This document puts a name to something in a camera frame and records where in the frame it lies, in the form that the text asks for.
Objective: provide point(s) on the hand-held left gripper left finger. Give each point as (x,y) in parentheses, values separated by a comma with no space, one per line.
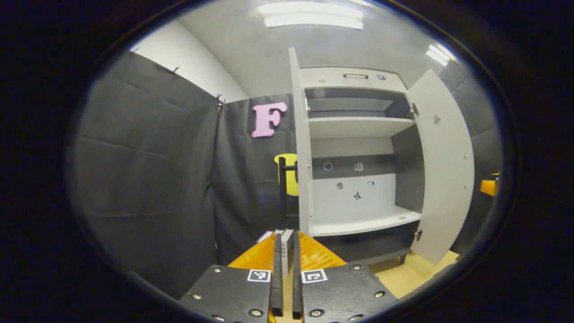
(278,287)

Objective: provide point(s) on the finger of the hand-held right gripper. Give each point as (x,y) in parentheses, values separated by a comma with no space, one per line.
(489,188)

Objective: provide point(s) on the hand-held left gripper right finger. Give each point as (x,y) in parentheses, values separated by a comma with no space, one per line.
(297,291)

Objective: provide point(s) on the grey shoe cabinet door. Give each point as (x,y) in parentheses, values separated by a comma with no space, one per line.
(302,157)
(448,179)

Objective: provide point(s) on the grey double-door shoe cabinet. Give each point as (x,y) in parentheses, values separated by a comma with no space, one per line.
(408,179)

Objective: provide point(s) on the metal door hinge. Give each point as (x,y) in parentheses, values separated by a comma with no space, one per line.
(413,111)
(418,234)

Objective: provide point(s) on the white cabinet shelf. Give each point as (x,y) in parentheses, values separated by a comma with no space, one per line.
(358,224)
(354,127)

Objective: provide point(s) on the grey cabinet drawer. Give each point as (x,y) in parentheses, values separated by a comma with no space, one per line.
(358,86)

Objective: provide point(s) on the small ceiling light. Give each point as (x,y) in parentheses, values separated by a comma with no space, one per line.
(440,54)

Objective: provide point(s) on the black backdrop cloth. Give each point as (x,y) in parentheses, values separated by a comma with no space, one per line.
(148,179)

